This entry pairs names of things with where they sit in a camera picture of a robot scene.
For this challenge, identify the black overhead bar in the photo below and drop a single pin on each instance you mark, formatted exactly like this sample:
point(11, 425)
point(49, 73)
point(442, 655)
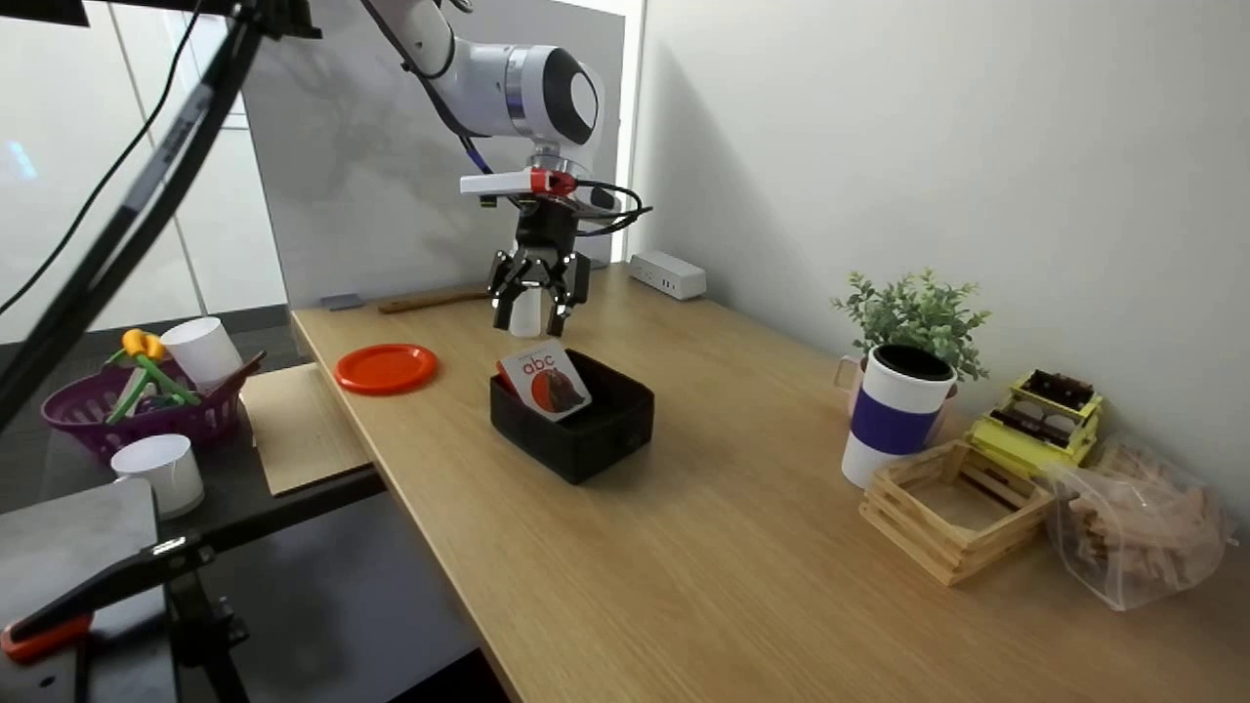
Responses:
point(296, 17)

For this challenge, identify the purple plastic basket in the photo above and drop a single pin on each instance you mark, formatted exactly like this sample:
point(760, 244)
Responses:
point(92, 425)

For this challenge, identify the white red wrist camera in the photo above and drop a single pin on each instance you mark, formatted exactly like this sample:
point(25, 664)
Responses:
point(503, 185)

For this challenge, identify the grey divider panel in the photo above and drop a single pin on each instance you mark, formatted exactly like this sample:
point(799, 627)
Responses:
point(354, 197)

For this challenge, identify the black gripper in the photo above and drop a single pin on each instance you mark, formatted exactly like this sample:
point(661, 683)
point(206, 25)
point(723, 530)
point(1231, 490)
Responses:
point(549, 236)

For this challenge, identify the wooden slat crate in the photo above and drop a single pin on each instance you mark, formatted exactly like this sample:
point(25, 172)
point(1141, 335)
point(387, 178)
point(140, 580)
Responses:
point(911, 512)

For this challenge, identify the green toy vegetable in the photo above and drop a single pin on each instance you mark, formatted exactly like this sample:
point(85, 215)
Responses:
point(158, 382)

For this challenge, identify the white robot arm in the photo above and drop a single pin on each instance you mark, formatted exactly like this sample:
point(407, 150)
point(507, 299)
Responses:
point(503, 84)

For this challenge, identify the black fabric box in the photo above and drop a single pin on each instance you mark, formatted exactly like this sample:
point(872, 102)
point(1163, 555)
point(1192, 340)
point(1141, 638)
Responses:
point(592, 435)

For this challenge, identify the white cup with blue band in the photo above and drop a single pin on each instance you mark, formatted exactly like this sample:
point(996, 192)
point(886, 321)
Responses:
point(894, 416)

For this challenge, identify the brown wooden stick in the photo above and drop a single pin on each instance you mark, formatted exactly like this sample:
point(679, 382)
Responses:
point(437, 303)

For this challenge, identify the red packet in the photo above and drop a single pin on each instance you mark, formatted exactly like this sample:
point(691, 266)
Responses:
point(549, 385)

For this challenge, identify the green plant in pink pot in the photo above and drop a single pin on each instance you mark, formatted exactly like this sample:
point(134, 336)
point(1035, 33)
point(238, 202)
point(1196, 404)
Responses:
point(911, 313)

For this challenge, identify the black camera stand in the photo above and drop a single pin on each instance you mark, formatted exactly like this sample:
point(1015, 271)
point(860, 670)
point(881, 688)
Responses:
point(199, 549)

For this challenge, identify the brown cardboard sheet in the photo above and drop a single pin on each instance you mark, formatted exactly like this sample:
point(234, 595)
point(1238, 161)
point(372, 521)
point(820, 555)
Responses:
point(303, 431)

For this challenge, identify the grey flat sheet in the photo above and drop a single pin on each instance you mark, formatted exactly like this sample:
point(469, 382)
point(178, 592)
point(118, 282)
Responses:
point(63, 549)

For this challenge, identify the clear bag of wood pieces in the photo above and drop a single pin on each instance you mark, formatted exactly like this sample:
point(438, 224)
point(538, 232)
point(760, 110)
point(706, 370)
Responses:
point(1147, 530)

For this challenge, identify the yellow organiser box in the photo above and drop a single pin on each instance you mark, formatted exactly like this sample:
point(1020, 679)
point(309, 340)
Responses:
point(1036, 435)

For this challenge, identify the yellow toy vegetable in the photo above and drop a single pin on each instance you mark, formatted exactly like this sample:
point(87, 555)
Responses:
point(141, 346)

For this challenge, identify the white cup in basket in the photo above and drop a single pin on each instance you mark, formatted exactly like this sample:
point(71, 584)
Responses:
point(206, 352)

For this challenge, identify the white paper cup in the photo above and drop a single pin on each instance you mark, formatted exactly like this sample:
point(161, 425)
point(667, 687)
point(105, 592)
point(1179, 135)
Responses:
point(158, 472)

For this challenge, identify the orange plastic plate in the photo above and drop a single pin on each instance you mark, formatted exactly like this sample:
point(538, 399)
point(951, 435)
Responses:
point(386, 370)

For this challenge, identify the white power strip box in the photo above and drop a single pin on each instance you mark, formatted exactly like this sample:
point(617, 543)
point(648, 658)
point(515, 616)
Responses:
point(669, 275)

